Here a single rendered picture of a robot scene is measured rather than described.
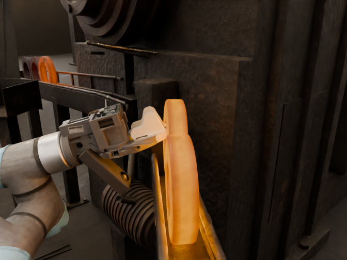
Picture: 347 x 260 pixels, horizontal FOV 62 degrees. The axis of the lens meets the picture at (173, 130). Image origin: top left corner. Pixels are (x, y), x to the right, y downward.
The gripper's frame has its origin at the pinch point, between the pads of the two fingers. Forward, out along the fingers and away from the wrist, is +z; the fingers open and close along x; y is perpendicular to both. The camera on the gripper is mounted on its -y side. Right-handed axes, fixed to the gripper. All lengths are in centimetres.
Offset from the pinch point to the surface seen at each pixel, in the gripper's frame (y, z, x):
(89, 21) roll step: 25, -16, 47
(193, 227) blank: -4.3, -1.0, -23.3
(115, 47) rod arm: 15.8, -9.8, 37.5
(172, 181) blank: 1.8, -1.8, -21.7
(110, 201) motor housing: -20.9, -21.7, 15.8
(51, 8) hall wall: 149, -287, 1060
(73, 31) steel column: 48, -168, 719
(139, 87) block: 3.8, -6.0, 30.0
